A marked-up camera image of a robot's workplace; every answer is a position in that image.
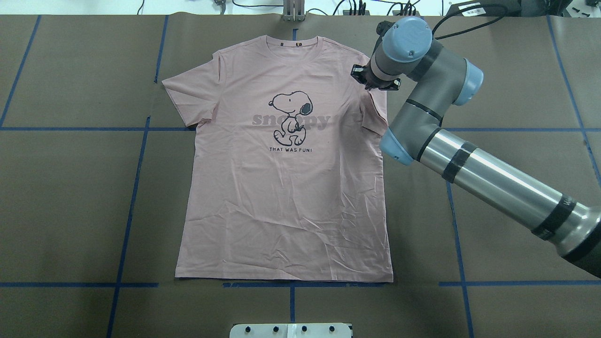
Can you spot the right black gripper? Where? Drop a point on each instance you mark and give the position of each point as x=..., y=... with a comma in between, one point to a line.
x=371, y=85

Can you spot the pink Snoopy t-shirt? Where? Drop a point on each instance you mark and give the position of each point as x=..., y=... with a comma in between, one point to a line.
x=288, y=177

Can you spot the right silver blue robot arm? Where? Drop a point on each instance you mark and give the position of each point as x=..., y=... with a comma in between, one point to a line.
x=442, y=79

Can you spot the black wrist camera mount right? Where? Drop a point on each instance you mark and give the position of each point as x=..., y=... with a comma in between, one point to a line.
x=364, y=75

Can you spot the aluminium frame post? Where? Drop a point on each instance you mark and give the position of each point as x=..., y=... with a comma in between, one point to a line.
x=294, y=11

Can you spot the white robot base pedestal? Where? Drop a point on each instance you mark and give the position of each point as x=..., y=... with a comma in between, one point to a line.
x=292, y=330

